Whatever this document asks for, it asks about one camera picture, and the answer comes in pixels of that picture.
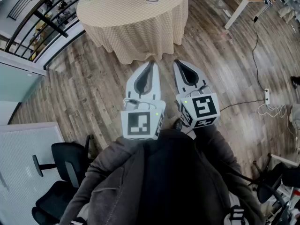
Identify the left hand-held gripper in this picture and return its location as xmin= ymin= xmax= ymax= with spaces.
xmin=120 ymin=60 xmax=166 ymax=141

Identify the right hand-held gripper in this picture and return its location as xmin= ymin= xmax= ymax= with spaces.
xmin=172 ymin=60 xmax=221 ymax=129

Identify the person's right forearm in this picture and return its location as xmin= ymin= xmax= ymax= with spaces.
xmin=194 ymin=124 xmax=243 ymax=180

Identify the person's left forearm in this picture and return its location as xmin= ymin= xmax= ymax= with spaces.
xmin=88 ymin=136 xmax=150 ymax=180

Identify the round table checkered tablecloth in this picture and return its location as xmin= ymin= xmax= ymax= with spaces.
xmin=76 ymin=0 xmax=189 ymax=65

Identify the person's dark jacket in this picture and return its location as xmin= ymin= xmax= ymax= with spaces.
xmin=60 ymin=127 xmax=265 ymax=225

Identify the black office chair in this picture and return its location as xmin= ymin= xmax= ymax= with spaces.
xmin=249 ymin=159 xmax=300 ymax=205
xmin=31 ymin=135 xmax=96 ymax=225

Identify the grey bag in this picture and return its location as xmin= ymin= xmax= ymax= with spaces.
xmin=288 ymin=104 xmax=300 ymax=128

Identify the black metal railing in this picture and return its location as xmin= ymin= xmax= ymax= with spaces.
xmin=0 ymin=0 xmax=86 ymax=63

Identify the frosted glass partition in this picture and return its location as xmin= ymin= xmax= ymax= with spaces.
xmin=0 ymin=62 xmax=46 ymax=103

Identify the black and white harness buckle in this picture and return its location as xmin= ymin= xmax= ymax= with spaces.
xmin=224 ymin=205 xmax=247 ymax=225

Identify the thin black floor cable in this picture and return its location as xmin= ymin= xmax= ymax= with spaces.
xmin=219 ymin=99 xmax=265 ymax=112

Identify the black floor cable with adapter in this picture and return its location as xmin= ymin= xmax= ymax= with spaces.
xmin=252 ymin=8 xmax=272 ymax=91

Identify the white coiled cable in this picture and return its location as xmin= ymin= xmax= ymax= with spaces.
xmin=257 ymin=103 xmax=296 ymax=135

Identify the thick black rig cable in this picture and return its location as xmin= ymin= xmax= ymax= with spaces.
xmin=234 ymin=171 xmax=291 ymax=220

